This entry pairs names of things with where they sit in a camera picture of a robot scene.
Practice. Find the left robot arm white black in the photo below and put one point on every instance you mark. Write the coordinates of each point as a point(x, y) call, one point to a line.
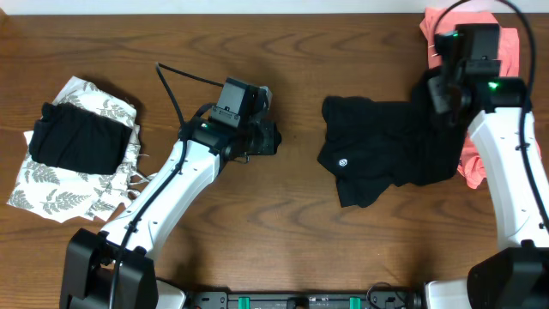
point(114, 268)

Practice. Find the folded black garment on bag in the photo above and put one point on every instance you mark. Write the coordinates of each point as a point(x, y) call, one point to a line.
point(78, 140)

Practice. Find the black polo shirt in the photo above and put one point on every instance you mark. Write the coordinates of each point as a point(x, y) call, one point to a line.
point(371, 145)

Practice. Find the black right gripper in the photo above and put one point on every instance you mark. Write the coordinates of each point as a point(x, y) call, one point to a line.
point(436, 88)

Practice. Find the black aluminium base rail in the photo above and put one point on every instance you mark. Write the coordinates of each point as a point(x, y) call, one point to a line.
point(380, 295)

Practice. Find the white fern print drawstring bag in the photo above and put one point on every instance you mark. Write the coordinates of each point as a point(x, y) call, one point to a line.
point(59, 194)

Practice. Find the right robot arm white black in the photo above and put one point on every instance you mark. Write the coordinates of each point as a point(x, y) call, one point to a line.
point(495, 110)

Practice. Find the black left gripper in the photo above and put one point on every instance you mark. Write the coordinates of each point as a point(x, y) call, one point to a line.
point(269, 143)

